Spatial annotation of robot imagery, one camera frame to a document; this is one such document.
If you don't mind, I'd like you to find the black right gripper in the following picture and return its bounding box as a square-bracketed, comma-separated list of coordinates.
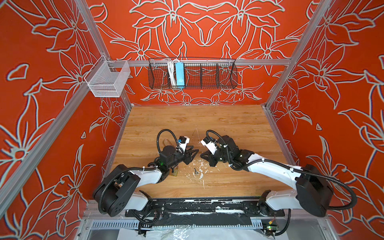
[198, 148, 233, 168]

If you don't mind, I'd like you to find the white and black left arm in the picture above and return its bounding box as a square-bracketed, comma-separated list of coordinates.
[93, 129, 199, 217]

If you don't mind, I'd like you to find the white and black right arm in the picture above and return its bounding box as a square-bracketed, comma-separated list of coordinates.
[201, 130, 357, 218]

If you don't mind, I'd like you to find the light blue box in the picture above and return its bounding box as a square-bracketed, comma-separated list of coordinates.
[175, 62, 185, 89]

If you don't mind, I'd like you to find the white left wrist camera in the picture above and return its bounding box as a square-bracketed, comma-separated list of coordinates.
[177, 136, 190, 153]

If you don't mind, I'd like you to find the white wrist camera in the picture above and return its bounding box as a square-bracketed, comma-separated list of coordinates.
[201, 137, 217, 155]
[177, 136, 190, 153]

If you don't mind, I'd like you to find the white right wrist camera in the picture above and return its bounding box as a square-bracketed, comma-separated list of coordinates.
[201, 137, 217, 155]

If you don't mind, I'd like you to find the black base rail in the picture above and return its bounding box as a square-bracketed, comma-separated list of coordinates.
[137, 197, 286, 229]

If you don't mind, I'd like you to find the black wire wall basket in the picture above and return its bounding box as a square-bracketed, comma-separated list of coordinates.
[148, 57, 238, 90]

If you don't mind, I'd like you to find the white cable bundle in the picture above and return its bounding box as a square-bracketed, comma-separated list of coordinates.
[166, 59, 177, 88]

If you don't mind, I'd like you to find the white mesh wall basket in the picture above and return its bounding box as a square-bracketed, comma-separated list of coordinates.
[85, 56, 131, 98]

